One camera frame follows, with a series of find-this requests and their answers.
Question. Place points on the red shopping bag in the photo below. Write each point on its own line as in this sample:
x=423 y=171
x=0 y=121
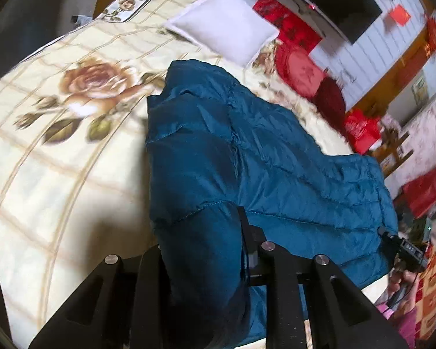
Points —
x=361 y=131

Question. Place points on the dark red velvet cushion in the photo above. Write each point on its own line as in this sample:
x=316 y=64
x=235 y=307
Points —
x=330 y=104

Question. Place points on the red heart-shaped cushion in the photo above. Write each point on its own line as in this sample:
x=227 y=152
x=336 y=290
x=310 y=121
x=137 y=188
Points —
x=298 y=71

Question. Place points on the red Chinese banner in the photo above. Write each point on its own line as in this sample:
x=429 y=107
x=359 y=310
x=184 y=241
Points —
x=293 y=30

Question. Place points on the person's right hand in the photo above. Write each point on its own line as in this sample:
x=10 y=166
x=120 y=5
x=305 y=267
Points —
x=399 y=278

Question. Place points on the white square pillow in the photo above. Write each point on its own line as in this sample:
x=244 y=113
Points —
x=230 y=28

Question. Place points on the blue puffer jacket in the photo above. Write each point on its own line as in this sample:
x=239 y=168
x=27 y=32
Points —
x=215 y=147

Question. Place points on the wooden chair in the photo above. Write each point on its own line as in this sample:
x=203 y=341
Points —
x=390 y=154

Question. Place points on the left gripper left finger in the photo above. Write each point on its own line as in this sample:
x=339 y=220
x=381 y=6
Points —
x=117 y=306

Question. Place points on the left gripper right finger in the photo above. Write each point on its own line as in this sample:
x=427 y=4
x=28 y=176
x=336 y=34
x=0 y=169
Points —
x=311 y=300

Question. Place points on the floral checked bed sheet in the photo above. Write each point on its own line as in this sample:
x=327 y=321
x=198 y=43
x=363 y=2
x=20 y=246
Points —
x=74 y=177

